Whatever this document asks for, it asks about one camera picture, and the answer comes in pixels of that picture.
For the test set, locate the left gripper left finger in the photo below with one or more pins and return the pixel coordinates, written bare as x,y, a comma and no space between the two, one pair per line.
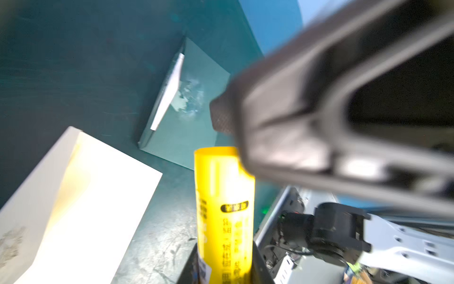
189,273

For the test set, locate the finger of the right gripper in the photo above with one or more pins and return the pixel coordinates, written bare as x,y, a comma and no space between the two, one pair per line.
360,103
225,113

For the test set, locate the yellow glue stick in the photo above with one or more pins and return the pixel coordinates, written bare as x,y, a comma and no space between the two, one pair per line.
225,194

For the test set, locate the dark green envelope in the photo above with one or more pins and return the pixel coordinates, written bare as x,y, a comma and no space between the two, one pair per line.
180,122

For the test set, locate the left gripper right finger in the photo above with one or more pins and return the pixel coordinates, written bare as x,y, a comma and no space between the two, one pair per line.
259,271

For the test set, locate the cream yellow envelope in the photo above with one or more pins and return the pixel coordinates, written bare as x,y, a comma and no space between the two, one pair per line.
73,218

